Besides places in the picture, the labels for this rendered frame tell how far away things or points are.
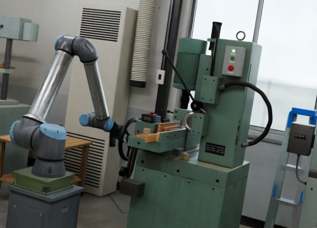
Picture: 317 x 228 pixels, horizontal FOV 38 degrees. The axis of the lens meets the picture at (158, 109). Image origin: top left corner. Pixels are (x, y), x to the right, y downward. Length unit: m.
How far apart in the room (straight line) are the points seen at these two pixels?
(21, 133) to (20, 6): 2.87
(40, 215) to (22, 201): 0.14
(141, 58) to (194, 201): 1.97
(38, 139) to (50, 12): 2.69
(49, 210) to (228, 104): 1.14
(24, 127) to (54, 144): 0.22
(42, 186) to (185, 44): 1.15
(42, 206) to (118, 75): 1.99
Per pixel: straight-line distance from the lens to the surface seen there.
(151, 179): 2.72
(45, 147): 2.58
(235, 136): 2.61
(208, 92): 2.56
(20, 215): 2.67
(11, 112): 4.69
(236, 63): 2.54
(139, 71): 4.27
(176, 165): 2.64
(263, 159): 4.10
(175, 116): 2.81
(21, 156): 4.95
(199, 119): 2.57
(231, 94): 2.60
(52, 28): 5.07
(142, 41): 4.28
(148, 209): 2.77
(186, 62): 2.74
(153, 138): 2.51
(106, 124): 3.04
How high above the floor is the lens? 1.33
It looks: 6 degrees down
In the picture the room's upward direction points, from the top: 8 degrees clockwise
